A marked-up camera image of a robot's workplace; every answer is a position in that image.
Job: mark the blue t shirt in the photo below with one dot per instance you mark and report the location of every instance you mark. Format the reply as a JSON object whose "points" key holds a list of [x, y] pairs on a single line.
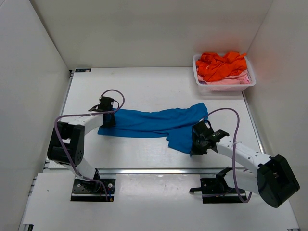
{"points": [[174, 124]]}

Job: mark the aluminium table rail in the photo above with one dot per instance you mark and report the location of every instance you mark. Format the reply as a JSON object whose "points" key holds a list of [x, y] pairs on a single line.
{"points": [[159, 171]]}

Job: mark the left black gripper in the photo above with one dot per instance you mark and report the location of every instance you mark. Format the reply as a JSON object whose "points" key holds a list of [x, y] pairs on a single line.
{"points": [[109, 119]]}

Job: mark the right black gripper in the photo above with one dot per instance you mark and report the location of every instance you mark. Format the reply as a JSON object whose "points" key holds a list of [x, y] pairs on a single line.
{"points": [[198, 143]]}

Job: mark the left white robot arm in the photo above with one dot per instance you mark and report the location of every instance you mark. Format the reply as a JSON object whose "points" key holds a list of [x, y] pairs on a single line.
{"points": [[68, 138]]}

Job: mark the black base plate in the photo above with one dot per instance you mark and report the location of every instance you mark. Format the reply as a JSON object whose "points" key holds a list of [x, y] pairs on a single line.
{"points": [[106, 190], [214, 193]]}

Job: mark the orange t shirt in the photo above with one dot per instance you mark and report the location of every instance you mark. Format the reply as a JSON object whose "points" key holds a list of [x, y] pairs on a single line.
{"points": [[214, 67]]}

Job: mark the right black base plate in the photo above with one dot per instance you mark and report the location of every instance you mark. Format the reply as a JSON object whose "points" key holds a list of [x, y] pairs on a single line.
{"points": [[214, 193]]}

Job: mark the pink t shirt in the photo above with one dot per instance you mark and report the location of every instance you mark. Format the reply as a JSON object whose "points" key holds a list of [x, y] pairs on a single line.
{"points": [[230, 80]]}

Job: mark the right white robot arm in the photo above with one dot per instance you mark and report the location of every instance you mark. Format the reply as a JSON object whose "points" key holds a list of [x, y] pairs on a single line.
{"points": [[270, 177]]}

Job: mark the white plastic basket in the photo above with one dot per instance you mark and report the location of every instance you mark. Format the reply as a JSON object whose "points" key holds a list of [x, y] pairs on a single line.
{"points": [[204, 88]]}

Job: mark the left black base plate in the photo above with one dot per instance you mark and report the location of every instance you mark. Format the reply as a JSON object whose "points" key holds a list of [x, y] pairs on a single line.
{"points": [[106, 190]]}

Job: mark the black label sticker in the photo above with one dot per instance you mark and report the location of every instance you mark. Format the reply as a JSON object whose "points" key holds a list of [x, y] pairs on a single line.
{"points": [[83, 70]]}

